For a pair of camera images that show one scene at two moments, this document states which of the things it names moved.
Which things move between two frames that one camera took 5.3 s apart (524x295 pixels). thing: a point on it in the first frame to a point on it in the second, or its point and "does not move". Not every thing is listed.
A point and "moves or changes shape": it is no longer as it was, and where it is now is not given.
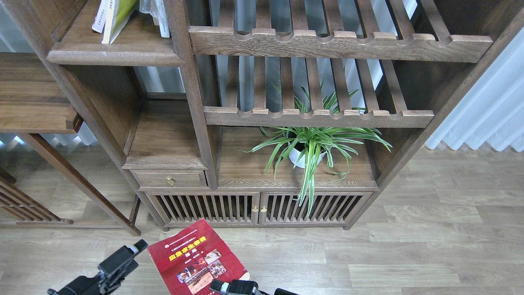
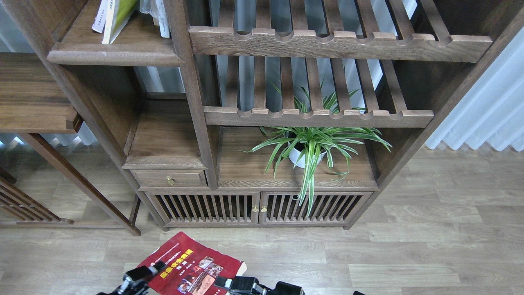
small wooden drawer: x=170 y=178 does not move
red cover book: x=188 y=260 moves or changes shape
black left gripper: x=109 y=270 to x=136 y=279
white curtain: x=492 y=111 does not move
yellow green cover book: x=118 y=13 does not move
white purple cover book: x=99 y=20 does not move
